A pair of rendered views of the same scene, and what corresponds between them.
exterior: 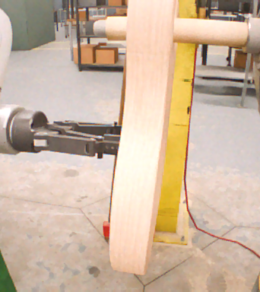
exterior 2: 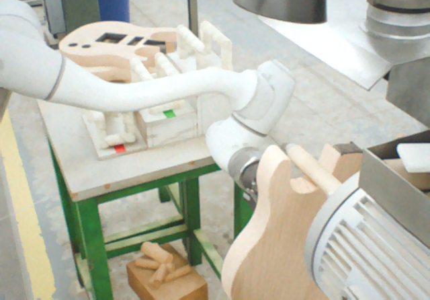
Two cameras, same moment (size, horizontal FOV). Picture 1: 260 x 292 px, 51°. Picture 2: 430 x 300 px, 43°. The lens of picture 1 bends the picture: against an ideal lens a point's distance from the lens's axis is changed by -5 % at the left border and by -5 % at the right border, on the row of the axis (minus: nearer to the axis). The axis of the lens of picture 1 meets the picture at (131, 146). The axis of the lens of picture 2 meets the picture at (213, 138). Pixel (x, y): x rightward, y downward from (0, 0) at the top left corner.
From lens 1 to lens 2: 0.82 m
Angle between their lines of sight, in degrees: 48
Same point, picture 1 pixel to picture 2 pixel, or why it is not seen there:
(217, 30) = not seen: hidden behind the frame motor
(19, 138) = (245, 183)
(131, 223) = (228, 270)
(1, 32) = (275, 94)
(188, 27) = (320, 182)
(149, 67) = (264, 199)
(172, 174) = not seen: outside the picture
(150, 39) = (263, 188)
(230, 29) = not seen: hidden behind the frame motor
